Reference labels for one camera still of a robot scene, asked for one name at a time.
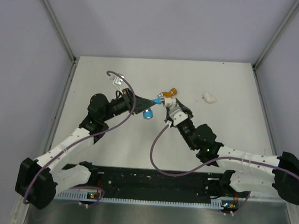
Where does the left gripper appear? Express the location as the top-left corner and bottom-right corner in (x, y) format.
(101, 86), (156, 125)

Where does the blue water faucet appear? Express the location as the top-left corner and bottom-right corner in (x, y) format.
(142, 97), (163, 120)

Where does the white elbow pipe fitting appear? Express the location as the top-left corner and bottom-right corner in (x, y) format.
(161, 97), (177, 108)

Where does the white elbow fitting far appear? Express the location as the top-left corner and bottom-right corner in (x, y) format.
(202, 93), (217, 104)

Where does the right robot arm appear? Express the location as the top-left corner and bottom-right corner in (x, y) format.
(161, 98), (299, 205)

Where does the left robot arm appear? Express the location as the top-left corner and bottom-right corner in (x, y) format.
(15, 88), (162, 209)

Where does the orange water faucet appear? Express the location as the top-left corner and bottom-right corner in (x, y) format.
(158, 88), (178, 98)

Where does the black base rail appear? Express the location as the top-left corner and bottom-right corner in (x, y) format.
(58, 163), (238, 206)

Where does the grey cable duct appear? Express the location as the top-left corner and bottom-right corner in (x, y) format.
(54, 190), (238, 211)

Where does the left aluminium frame post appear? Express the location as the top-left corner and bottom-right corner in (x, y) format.
(40, 0), (77, 62)

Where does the aluminium frame post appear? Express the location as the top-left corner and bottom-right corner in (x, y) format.
(252, 0), (299, 72)
(40, 0), (77, 62)

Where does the right aluminium frame post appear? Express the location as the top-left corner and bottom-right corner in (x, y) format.
(252, 0), (299, 72)

